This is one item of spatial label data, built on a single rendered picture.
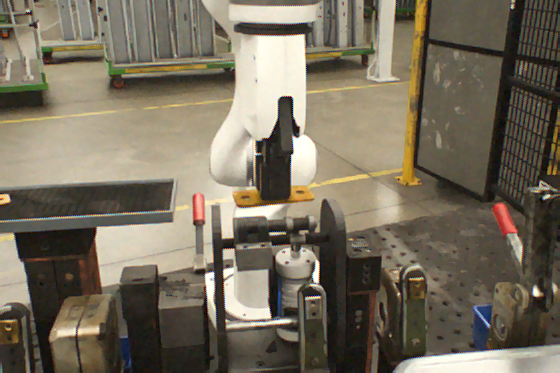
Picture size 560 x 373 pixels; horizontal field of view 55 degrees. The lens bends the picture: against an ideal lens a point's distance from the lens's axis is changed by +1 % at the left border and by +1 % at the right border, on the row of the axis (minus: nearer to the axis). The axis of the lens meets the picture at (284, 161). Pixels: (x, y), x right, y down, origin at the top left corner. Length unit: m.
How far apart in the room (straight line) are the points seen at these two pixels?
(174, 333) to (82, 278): 0.21
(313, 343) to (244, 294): 0.53
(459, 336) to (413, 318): 0.56
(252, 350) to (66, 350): 0.26
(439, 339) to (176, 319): 0.75
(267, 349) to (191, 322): 0.14
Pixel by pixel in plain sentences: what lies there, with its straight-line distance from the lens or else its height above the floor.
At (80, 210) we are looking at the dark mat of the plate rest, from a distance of 0.86.
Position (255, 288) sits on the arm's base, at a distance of 1.25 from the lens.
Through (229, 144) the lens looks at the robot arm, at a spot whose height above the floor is 1.17.
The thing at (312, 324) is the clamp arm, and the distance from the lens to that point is 0.75.
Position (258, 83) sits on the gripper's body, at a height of 1.41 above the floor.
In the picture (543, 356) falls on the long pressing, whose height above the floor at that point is 1.00.
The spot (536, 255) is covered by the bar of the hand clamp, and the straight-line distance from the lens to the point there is 0.85.
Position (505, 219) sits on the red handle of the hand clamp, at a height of 1.13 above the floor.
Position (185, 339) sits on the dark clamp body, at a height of 1.02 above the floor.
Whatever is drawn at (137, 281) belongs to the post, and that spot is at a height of 1.10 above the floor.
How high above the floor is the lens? 1.50
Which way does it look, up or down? 20 degrees down
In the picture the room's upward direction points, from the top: straight up
